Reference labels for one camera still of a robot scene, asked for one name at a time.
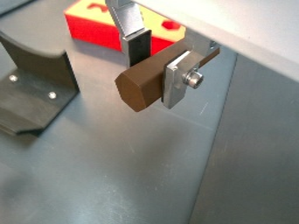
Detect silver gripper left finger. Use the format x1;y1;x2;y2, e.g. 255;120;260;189
106;0;152;67

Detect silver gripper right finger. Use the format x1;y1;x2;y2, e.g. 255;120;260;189
163;30;219;109

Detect red shape sorter block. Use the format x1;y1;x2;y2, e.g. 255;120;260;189
64;0;186;54

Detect dark grey curved stand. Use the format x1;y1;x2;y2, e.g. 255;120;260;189
0;32;80;136

